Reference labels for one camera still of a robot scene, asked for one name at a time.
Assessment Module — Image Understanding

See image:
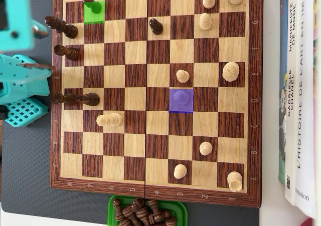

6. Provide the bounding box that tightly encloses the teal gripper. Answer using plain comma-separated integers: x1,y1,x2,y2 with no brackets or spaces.
0,0,55,85

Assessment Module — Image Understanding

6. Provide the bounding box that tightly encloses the dark wooden pawn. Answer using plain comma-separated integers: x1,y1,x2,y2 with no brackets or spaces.
82,0,103,14
148,18,164,36

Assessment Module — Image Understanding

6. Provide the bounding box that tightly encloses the dark wooden rook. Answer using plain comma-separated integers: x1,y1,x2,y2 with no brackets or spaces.
52,92,81,106
53,44,80,61

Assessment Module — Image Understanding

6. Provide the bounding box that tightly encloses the dark wooden king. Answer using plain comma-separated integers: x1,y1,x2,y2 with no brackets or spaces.
44,15,79,40

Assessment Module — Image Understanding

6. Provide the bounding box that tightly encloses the dark wooden queen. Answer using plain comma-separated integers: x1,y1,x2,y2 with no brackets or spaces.
75,92,100,107

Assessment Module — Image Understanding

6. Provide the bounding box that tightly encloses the light wooden queen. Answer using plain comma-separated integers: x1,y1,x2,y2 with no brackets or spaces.
96,112,123,127

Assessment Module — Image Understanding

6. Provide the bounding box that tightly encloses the dark grey mat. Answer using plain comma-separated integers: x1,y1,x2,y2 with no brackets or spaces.
0,0,261,226

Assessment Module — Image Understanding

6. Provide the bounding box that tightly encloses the wooden folding chessboard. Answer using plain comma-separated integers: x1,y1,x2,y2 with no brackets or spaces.
49,0,263,209

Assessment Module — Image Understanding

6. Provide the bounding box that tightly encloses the light wooden king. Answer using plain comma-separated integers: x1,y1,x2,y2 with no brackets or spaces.
222,61,240,83

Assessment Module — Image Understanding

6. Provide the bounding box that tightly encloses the green plastic tray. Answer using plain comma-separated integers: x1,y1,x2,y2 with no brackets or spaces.
107,194,188,226

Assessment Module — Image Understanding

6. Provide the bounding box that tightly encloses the blue panda book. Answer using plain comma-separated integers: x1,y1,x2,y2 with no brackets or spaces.
277,0,289,186

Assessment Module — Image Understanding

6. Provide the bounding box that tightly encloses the white Gabrielle Chanel book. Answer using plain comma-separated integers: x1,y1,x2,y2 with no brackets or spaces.
284,0,298,206

